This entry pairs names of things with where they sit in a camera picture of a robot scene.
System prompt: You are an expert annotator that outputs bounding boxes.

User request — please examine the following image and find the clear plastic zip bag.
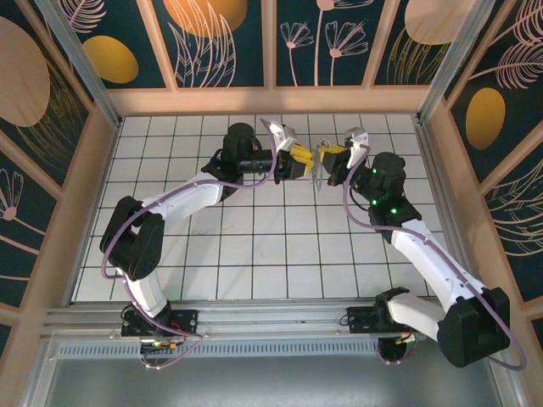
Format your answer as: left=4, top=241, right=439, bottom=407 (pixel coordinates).
left=309, top=146, right=330, bottom=190

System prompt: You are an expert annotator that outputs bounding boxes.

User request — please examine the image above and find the grey sheet metal panel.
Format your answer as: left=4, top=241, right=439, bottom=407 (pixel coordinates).
left=23, top=355, right=525, bottom=407

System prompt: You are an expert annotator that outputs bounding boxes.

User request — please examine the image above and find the aluminium side rail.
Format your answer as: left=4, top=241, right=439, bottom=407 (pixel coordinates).
left=413, top=121, right=480, bottom=303

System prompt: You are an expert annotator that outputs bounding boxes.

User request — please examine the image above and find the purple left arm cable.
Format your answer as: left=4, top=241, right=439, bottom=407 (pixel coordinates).
left=101, top=118, right=283, bottom=371

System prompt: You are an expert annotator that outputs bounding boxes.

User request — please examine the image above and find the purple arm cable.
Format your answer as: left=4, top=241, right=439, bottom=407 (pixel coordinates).
left=101, top=118, right=283, bottom=371
left=344, top=143, right=529, bottom=372

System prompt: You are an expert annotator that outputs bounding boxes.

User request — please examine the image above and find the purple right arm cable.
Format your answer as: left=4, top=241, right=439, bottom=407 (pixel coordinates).
left=344, top=143, right=529, bottom=372

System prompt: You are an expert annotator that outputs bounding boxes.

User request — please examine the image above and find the aluminium frame post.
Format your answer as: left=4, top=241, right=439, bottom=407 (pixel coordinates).
left=36, top=0, right=125, bottom=129
left=417, top=0, right=507, bottom=125

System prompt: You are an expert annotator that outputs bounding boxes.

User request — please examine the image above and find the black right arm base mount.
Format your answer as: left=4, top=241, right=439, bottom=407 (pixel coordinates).
left=346, top=304, right=425, bottom=337

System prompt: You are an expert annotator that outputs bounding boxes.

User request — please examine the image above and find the long aluminium base rail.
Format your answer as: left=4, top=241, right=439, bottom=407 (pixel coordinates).
left=40, top=298, right=498, bottom=341

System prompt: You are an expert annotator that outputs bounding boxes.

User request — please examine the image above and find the slotted metal cable duct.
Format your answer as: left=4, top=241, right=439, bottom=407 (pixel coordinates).
left=54, top=341, right=425, bottom=360

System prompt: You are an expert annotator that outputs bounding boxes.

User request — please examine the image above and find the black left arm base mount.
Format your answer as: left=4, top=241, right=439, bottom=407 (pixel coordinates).
left=121, top=307, right=199, bottom=338

